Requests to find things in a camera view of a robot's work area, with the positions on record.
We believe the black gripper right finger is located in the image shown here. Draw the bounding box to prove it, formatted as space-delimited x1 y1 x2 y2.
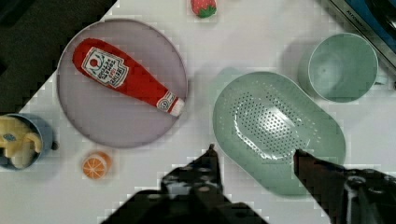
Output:
293 149 396 224

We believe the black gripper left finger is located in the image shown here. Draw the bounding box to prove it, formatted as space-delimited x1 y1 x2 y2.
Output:
160 143 224 206

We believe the green plastic strainer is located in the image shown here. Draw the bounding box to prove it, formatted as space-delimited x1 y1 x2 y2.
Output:
212 72 346 196

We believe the orange slice toy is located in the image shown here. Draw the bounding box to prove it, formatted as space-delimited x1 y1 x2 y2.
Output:
81 151 112 180

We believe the purple round plate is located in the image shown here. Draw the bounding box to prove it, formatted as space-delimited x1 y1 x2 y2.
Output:
57 19 188 148

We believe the green mug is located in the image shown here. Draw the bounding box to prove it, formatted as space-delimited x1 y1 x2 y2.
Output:
297 33 388 103

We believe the red plush ketchup bottle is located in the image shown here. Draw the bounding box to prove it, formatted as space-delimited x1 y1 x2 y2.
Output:
72 38 185 117

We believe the blue cup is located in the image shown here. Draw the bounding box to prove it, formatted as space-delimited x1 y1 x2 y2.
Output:
1 113 54 171

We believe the black toaster oven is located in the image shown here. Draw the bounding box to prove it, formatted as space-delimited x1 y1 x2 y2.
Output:
320 0 396 72

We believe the yellow plush banana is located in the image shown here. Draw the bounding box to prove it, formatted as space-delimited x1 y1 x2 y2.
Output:
0 116 43 169

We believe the pink strawberry toy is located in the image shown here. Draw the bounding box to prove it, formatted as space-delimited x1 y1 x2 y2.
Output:
191 0 217 19

